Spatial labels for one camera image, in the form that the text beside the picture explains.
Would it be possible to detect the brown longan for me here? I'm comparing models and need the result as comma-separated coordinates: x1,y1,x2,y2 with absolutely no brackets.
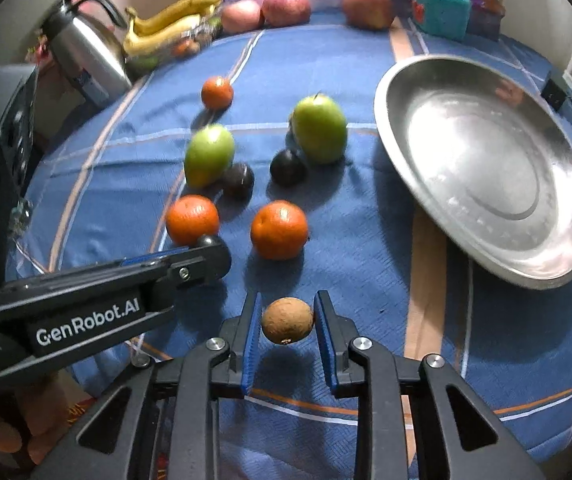
261,297,314,344

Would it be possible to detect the large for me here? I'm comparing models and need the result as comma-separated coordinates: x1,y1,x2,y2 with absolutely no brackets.
166,195,220,246

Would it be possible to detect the dark plum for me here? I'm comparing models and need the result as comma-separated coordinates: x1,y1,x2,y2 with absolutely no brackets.
270,148,308,188
195,234,225,248
222,162,254,200

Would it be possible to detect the green mango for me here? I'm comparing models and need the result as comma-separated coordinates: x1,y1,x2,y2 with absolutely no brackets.
184,124,235,188

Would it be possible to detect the small orange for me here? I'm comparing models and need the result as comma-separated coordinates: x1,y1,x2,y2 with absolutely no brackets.
200,76,234,110

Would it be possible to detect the green apple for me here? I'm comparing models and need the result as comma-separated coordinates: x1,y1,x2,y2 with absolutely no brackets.
290,93,348,165

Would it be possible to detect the person's hand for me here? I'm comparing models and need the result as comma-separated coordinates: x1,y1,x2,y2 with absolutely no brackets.
0,374,69,465

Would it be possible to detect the blue plaid tablecloth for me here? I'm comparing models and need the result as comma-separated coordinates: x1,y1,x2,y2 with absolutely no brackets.
6,14,572,460

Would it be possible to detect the stainless steel thermos jug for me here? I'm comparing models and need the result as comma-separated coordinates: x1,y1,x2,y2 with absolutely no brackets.
42,0,132,108

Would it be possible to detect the pink artificial flower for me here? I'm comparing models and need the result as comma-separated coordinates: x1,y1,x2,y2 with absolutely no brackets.
24,29,53,68

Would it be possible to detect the yellow banana bunch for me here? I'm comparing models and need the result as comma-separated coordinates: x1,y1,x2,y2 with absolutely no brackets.
122,0,223,56

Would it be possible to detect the silver metal plate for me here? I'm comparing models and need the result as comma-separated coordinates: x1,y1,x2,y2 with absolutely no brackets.
374,54,572,290

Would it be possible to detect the pale red apple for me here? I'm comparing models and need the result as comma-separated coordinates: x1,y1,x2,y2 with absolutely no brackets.
221,0,263,35

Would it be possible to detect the dark red apple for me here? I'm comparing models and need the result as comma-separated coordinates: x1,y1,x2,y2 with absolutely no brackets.
261,0,312,27

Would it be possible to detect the brownish red apple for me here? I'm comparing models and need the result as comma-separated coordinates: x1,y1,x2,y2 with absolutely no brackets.
341,0,396,30

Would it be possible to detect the small black box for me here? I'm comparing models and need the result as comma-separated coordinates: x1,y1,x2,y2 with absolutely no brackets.
540,68,570,112

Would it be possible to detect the teal box with heart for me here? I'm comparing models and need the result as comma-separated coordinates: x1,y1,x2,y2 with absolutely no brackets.
412,0,472,41

